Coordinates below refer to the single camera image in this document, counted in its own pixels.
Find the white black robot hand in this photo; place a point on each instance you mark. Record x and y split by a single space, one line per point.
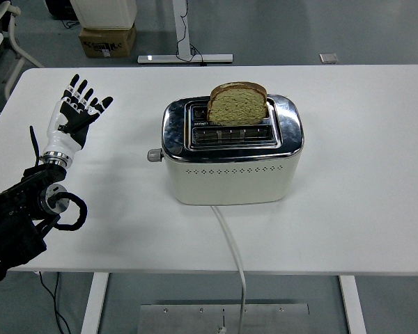
64 139

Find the cream chrome two-slot toaster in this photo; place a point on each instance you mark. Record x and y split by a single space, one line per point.
230 184

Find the white office chair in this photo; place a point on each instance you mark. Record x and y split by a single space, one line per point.
15 45

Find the brown cardboard box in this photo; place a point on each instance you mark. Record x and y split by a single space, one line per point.
106 41

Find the black equipment on floor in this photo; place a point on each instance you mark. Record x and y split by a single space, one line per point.
59 8

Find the white desk leg stand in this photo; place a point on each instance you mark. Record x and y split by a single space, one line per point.
183 57

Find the white table leg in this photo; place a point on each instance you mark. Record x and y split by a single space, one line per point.
94 306
352 306

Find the brown bread slice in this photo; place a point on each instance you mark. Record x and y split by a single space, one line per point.
237 108

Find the grey floor socket plate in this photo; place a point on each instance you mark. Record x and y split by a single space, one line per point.
329 58

